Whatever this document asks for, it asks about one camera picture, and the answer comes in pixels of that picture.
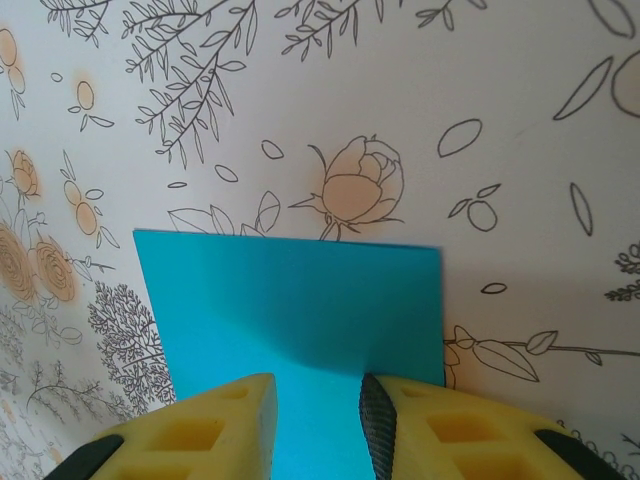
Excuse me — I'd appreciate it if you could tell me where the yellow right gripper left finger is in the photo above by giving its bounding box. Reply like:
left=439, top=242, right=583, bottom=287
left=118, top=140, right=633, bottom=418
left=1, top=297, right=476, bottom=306
left=53, top=372, right=278, bottom=480

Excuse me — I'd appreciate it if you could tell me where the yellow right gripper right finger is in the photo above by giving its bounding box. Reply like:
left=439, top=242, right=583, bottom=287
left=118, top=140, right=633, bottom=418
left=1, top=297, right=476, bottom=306
left=358, top=372, right=640, bottom=480

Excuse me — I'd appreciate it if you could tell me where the floral patterned table mat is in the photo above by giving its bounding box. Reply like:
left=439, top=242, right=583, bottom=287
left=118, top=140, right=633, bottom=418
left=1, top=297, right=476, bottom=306
left=0, top=0, right=640, bottom=480

